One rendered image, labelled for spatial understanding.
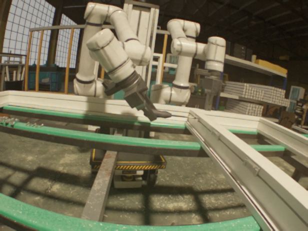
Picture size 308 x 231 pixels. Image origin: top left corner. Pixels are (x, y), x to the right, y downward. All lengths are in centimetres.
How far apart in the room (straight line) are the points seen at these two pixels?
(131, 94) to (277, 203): 46
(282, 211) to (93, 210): 31
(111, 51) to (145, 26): 120
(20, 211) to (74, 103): 62
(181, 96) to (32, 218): 136
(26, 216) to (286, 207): 37
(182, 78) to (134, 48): 84
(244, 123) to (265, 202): 65
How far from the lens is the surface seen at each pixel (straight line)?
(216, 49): 79
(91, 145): 52
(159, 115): 62
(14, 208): 29
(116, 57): 50
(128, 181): 156
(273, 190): 31
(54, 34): 1440
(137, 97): 51
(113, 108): 76
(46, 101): 89
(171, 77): 433
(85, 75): 127
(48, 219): 26
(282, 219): 30
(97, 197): 34
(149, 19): 168
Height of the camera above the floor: 106
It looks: 13 degrees down
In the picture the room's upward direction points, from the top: 7 degrees clockwise
